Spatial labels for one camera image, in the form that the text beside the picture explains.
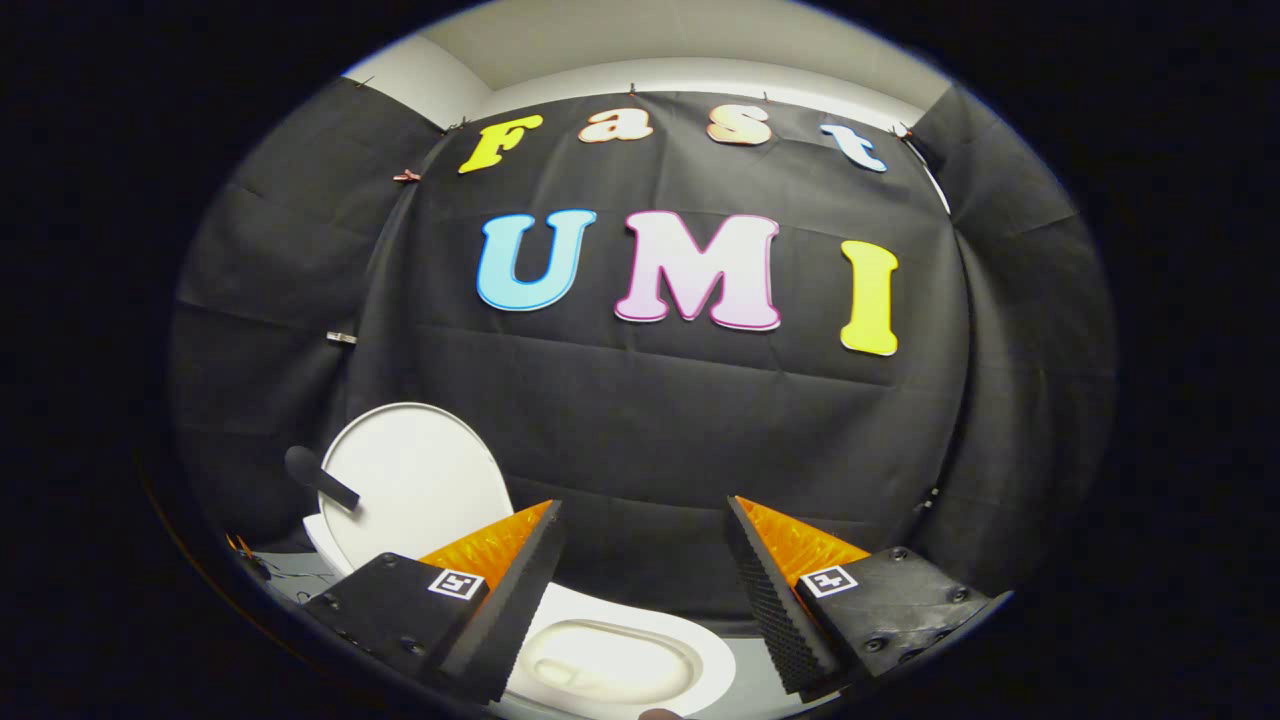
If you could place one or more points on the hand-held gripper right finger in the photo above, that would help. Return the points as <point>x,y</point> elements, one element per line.
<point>765,590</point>

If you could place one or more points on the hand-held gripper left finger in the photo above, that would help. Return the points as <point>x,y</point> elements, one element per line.
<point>520,590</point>

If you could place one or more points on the white toilet seat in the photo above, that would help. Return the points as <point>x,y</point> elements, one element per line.
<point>715,655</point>

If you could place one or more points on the black backdrop cloth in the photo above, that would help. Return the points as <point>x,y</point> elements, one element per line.
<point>650,420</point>

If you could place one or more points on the black rod with round end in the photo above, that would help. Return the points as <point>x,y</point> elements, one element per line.
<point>320,478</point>

